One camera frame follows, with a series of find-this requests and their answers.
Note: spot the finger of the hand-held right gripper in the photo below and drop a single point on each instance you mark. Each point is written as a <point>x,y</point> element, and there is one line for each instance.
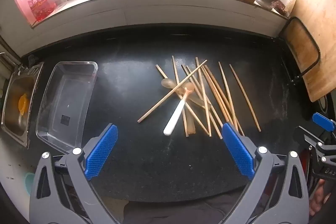
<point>324,121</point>
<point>305,136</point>

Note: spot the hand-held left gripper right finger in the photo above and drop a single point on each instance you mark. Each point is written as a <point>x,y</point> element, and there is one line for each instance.
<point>237,153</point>

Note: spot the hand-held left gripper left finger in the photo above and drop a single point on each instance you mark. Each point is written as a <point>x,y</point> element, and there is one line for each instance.
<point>102,153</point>

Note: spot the wooden spoon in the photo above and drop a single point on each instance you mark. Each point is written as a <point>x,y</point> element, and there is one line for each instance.
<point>167,83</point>
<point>190,128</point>

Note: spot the clear plastic container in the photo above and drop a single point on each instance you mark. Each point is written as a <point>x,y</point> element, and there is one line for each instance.
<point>65,108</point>

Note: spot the pile of wooden chopsticks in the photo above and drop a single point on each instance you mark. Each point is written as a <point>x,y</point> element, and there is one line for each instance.
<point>157,104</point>

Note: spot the person's right hand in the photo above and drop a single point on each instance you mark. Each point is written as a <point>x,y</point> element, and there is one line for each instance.
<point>319,199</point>

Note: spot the dark round object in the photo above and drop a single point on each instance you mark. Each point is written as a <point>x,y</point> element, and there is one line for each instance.
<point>323,104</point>

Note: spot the red plastic object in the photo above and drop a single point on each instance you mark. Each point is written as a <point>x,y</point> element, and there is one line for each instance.
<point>305,169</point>

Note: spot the black metal board rack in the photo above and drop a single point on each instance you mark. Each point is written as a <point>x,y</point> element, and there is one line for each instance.
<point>316,48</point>

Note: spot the teal plastic basket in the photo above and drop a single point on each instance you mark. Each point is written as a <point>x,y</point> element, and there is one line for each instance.
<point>29,184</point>

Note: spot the orange sink strainer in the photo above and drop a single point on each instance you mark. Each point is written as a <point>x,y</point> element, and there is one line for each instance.
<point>23,104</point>

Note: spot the stainless steel sink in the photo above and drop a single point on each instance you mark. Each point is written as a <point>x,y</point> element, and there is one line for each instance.
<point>15,108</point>

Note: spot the large wooden cutting board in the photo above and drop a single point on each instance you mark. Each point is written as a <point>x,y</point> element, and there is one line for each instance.
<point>320,3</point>

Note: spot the plastic bag of dried food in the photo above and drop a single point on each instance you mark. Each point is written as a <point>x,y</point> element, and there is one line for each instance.
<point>284,5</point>

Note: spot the metal faucet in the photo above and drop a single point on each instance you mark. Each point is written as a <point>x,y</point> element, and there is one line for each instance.
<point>8,61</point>

